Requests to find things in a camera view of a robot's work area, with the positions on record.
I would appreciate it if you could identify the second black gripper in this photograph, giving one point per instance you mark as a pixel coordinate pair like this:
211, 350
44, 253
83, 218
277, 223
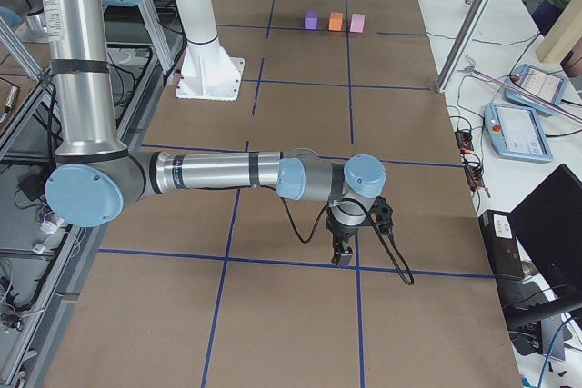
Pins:
340, 232

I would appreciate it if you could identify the orange foam cube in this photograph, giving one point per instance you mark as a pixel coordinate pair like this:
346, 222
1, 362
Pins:
335, 21

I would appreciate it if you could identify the black computer monitor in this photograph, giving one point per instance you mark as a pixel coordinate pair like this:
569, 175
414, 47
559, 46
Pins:
547, 224

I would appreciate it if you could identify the near blue teach pendant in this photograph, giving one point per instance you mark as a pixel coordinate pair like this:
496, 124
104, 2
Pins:
515, 132

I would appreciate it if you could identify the blue teach pendant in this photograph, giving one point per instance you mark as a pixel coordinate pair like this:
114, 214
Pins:
515, 132
548, 87

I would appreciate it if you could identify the reacher grabber stick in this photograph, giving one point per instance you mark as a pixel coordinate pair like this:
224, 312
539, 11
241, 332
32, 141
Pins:
506, 83

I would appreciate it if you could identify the light pink foam cube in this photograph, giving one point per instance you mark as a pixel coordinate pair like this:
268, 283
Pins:
357, 23

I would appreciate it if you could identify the dark purple foam cube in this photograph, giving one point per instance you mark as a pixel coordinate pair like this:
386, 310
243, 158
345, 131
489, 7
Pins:
311, 20

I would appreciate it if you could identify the far blue teach pendant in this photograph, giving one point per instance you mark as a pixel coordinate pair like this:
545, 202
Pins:
548, 87

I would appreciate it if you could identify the wooden board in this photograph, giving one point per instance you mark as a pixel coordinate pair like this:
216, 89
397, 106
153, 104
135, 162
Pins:
563, 35

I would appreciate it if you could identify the person in green shirt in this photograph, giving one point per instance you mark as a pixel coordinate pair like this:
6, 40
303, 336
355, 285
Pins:
547, 13

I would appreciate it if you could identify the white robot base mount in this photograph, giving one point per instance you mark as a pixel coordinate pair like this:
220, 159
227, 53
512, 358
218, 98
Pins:
207, 72

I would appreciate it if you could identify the aluminium frame post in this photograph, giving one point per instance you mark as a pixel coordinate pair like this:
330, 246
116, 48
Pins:
475, 12

